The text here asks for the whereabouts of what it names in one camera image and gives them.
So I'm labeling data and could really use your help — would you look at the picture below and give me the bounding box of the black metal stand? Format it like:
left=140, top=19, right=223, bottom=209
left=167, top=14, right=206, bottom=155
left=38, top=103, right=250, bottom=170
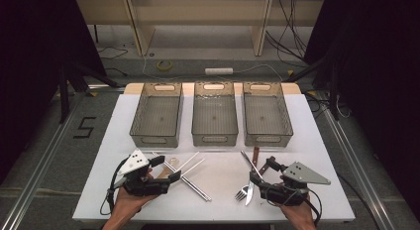
left=56, top=60, right=122, bottom=124
left=284, top=54, right=342, bottom=121

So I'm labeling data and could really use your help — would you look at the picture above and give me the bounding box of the wooden handled clear spoon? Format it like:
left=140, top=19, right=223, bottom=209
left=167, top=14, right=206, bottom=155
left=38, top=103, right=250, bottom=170
left=157, top=157, right=180, bottom=178

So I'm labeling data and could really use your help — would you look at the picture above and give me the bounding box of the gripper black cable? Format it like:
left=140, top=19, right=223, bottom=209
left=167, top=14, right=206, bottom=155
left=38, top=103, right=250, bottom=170
left=305, top=185, right=323, bottom=225
left=99, top=156, right=131, bottom=216

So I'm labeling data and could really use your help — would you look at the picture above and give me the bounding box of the brown handled metal fork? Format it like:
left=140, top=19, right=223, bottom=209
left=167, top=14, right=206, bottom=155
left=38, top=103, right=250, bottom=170
left=234, top=155, right=276, bottom=202

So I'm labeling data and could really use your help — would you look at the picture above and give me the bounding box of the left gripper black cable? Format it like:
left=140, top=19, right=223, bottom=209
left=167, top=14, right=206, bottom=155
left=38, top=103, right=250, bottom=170
left=99, top=156, right=131, bottom=216

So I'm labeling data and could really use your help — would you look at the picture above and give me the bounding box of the person's right hand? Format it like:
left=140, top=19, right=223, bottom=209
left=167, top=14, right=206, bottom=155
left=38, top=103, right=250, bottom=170
left=279, top=194, right=318, bottom=230

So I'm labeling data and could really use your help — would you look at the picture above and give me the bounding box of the aluminium floor rail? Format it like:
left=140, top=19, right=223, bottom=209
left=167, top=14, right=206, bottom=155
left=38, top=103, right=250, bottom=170
left=0, top=90, right=87, bottom=230
left=320, top=100, right=398, bottom=230

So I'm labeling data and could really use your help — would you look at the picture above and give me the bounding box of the metal chopstick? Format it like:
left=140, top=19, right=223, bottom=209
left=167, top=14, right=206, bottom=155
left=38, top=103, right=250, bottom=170
left=152, top=151, right=212, bottom=202
left=154, top=151, right=212, bottom=201

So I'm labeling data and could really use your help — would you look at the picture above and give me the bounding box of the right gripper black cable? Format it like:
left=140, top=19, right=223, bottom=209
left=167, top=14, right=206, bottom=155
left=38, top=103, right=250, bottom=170
left=305, top=185, right=323, bottom=225

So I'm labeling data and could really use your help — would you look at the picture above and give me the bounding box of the smoky clear plastic bin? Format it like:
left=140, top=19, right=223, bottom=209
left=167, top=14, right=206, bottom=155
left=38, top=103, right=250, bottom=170
left=191, top=81, right=240, bottom=148
left=242, top=81, right=294, bottom=148
left=129, top=82, right=184, bottom=149

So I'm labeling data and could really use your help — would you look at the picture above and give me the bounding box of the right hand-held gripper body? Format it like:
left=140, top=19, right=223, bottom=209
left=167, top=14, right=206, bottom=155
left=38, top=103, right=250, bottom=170
left=259, top=161, right=332, bottom=207

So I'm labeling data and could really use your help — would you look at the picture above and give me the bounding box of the bunch of black cables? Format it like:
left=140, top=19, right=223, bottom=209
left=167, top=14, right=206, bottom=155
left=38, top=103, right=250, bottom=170
left=264, top=0, right=309, bottom=64

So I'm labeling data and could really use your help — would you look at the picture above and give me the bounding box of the brown handled metal knife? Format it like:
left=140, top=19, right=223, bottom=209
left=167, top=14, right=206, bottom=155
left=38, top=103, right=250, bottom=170
left=244, top=146, right=261, bottom=206

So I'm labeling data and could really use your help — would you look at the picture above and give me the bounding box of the beige wooden desk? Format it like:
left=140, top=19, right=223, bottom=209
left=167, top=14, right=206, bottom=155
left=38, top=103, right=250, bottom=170
left=76, top=0, right=325, bottom=58

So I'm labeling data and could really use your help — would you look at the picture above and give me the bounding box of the person's left hand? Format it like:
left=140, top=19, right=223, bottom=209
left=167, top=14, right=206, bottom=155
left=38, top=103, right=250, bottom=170
left=112, top=184, right=159, bottom=218

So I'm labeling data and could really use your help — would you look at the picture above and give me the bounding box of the white power strip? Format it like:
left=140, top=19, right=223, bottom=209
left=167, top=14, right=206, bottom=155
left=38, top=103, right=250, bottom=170
left=204, top=67, right=235, bottom=76

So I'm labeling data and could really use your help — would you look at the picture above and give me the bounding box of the white floor cable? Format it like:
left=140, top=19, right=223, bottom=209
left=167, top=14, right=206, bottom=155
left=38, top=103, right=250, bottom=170
left=142, top=53, right=285, bottom=83

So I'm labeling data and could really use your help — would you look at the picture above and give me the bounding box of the black curtain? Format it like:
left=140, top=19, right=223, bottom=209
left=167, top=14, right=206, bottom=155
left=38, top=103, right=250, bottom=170
left=0, top=0, right=107, bottom=181
left=302, top=0, right=420, bottom=221

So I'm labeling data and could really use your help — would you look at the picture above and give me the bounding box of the yellow tape roll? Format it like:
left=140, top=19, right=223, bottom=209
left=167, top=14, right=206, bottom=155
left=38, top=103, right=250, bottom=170
left=156, top=59, right=174, bottom=72

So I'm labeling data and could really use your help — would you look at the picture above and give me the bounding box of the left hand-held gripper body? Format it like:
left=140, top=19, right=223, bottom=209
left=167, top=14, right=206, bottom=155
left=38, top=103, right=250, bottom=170
left=117, top=149, right=172, bottom=197

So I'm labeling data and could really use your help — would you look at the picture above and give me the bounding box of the thin black floor cable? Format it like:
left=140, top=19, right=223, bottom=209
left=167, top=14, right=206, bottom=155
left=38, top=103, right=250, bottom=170
left=96, top=46, right=130, bottom=77

